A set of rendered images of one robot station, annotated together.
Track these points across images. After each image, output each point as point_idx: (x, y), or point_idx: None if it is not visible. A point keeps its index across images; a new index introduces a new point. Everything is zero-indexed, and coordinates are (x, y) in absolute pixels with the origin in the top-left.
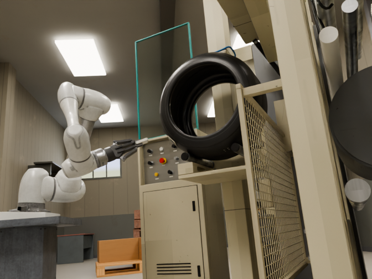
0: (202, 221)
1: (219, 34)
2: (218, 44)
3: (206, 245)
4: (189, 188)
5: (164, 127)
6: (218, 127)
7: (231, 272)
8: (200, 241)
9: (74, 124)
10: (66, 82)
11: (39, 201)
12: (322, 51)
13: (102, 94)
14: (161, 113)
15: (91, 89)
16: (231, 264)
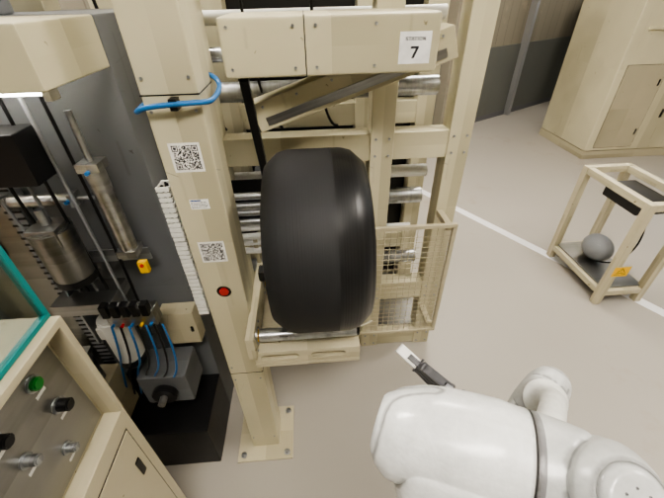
0: (157, 461)
1: (196, 26)
2: (201, 60)
3: (172, 478)
4: (120, 456)
5: (368, 314)
6: (240, 268)
7: (273, 415)
8: (167, 488)
9: (559, 372)
10: (636, 457)
11: None
12: (408, 174)
13: (437, 385)
14: (373, 295)
15: (488, 398)
16: (272, 408)
